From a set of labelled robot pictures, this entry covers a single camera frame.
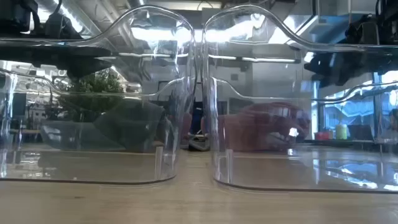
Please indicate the dark green hat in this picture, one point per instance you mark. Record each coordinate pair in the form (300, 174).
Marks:
(124, 127)

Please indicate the dark red hat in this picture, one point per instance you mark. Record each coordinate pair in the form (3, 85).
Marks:
(258, 127)

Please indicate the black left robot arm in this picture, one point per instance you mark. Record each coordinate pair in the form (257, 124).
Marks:
(18, 18)

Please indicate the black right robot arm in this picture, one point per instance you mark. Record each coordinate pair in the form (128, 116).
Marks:
(388, 21)

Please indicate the potted green plant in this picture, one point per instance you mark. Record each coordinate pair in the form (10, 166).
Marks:
(99, 84)

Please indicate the yellow-green container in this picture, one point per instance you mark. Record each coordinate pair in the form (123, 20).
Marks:
(341, 132)

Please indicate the red container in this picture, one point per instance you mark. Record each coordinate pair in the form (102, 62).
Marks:
(322, 136)

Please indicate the clear plastic bin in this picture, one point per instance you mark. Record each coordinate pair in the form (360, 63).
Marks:
(280, 174)
(93, 168)

